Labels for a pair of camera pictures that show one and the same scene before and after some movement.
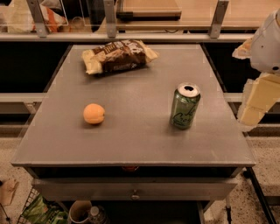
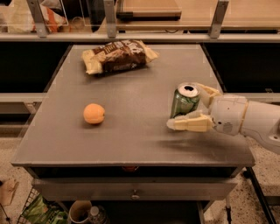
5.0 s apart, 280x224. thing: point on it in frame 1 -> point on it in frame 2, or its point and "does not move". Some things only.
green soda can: (185, 106) does not move
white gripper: (266, 48) -> (228, 114)
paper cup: (80, 210) does not move
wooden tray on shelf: (150, 10) does not move
